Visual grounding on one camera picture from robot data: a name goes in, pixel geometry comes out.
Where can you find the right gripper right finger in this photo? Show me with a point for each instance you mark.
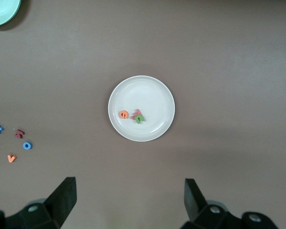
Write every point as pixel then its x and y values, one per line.
pixel 193 200

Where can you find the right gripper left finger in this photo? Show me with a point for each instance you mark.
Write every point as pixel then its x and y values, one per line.
pixel 64 198

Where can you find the green foam letter n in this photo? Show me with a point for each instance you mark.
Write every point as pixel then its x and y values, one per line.
pixel 139 120

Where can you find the orange foam letter e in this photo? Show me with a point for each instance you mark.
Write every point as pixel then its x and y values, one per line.
pixel 120 115

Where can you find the pink foam letter M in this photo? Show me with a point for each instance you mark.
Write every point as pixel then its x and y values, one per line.
pixel 138 111

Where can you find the orange foam letter v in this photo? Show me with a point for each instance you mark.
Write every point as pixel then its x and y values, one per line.
pixel 12 159

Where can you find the blue foam letter o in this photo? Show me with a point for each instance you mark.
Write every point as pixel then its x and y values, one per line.
pixel 23 145

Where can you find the maroon foam letter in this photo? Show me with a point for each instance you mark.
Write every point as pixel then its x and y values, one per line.
pixel 19 133

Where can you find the light beige round plate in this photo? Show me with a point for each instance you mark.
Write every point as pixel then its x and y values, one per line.
pixel 147 95

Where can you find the pale green round plate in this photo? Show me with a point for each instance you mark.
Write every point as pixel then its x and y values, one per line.
pixel 2 12

